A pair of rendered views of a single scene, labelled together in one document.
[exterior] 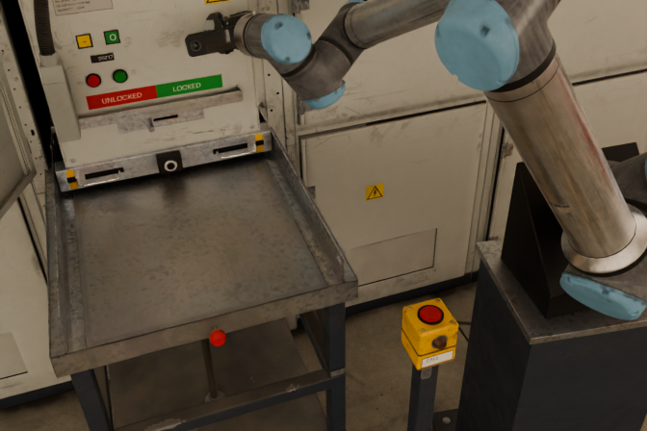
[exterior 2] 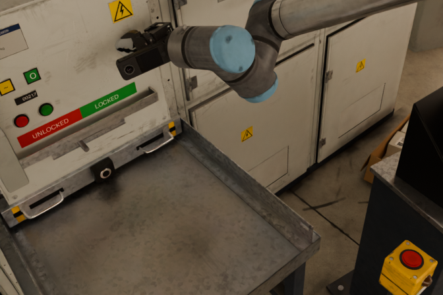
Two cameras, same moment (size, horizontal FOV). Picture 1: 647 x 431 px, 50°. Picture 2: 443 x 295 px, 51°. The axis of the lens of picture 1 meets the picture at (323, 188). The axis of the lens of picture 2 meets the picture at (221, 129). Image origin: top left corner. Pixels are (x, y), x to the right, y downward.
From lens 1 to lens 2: 0.59 m
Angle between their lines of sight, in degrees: 14
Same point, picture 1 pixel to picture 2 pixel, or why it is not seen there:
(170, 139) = (99, 150)
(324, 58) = (260, 56)
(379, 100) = not seen: hidden behind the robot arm
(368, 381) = not seen: hidden behind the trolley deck
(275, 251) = (237, 230)
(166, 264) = (147, 274)
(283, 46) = (236, 58)
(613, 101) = (389, 22)
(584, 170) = not seen: outside the picture
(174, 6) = (86, 31)
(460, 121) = (299, 64)
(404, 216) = (267, 145)
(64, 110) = (8, 162)
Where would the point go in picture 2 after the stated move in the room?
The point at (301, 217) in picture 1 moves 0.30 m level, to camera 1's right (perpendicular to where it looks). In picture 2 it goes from (241, 190) to (340, 157)
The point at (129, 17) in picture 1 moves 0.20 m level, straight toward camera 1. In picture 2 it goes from (45, 53) to (81, 94)
